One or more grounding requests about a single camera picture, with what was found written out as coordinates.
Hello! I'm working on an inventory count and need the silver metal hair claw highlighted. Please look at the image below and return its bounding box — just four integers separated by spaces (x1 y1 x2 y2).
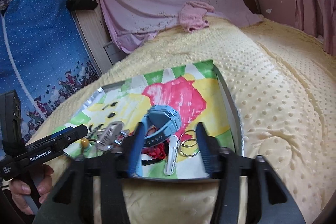
95 121 130 152

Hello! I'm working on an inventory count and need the red string charm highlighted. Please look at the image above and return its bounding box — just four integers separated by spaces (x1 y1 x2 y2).
141 141 169 166

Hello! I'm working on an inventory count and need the white hair clip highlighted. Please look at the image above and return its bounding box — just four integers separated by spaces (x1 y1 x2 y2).
163 135 180 176

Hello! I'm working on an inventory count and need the silver hoop ring pair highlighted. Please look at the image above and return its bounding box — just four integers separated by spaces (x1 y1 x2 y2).
179 130 202 158

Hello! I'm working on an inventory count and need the light blue wrist watch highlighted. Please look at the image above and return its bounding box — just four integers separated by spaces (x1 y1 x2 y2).
141 105 182 148

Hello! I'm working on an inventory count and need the person's left hand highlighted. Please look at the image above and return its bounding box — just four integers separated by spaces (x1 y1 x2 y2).
9 164 54 215

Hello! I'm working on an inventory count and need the blue fabric wardrobe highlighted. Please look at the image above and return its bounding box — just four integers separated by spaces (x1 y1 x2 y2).
1 0 98 142

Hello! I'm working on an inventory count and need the grey bedside drawer unit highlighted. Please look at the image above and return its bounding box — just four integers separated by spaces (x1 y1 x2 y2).
104 42 128 65

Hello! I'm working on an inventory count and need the colourful drawing paper liner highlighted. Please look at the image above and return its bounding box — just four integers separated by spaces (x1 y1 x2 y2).
52 60 236 179

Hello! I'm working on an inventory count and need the wooden cabinet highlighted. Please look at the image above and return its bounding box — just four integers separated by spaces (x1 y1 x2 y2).
73 6 112 75

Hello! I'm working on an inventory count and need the yellow dotted bed blanket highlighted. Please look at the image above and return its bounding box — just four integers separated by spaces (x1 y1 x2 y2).
32 17 335 223

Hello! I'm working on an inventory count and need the black hanging bag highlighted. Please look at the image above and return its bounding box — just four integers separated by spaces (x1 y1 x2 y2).
66 0 98 12

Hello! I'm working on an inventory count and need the pink crumpled towel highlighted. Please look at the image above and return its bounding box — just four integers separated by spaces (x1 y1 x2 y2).
178 1 215 33

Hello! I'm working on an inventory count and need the pink window curtain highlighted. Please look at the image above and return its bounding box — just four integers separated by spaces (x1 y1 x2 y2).
295 0 335 56

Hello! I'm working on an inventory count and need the amber bead keychain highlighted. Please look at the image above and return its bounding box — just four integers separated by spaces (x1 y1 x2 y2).
80 124 104 149

